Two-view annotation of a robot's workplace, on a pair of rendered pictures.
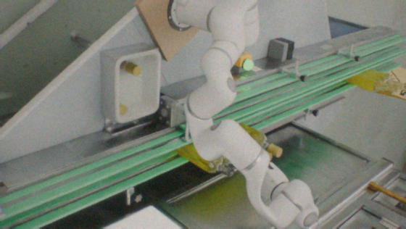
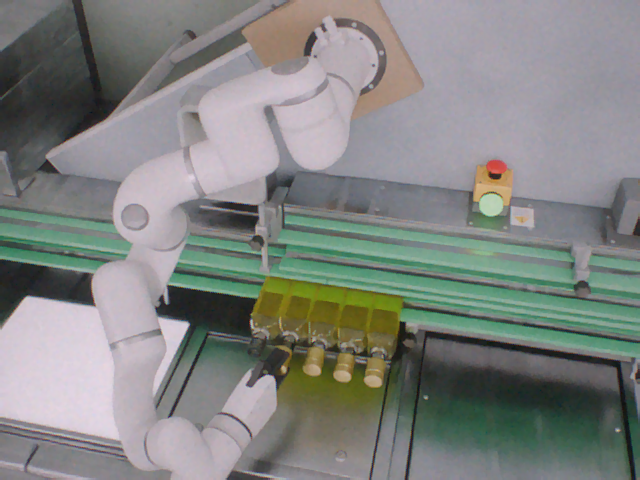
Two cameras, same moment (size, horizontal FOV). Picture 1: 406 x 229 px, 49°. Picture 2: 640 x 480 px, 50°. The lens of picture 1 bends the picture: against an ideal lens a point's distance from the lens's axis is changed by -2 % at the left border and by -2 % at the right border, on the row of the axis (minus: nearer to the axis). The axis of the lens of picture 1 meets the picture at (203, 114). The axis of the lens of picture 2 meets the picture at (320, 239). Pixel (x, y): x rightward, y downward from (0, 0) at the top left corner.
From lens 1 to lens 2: 1.30 m
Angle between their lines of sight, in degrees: 51
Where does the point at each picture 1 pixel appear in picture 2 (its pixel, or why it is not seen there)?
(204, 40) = (412, 125)
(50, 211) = (65, 254)
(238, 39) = (224, 150)
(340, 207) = not seen: outside the picture
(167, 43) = not seen: hidden behind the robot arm
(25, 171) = (65, 196)
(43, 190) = (52, 227)
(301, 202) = (152, 455)
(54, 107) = (130, 137)
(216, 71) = (125, 185)
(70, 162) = (108, 213)
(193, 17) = not seen: hidden behind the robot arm
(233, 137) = (98, 292)
